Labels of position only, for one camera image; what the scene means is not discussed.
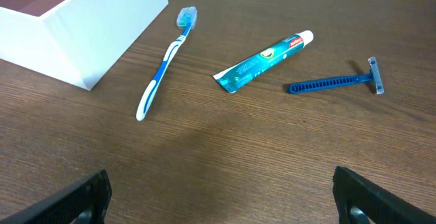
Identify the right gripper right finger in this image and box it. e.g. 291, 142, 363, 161
332, 166, 435, 224

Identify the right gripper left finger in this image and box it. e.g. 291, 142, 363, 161
1, 170, 112, 224

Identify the blue disposable razor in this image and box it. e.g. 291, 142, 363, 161
287, 57, 385, 95

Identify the teal toothpaste tube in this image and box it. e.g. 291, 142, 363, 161
213, 30, 314, 93

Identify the blue and white toothbrush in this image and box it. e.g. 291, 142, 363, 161
136, 6, 198, 121

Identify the white open cardboard box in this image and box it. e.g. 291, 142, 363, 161
1, 0, 168, 90

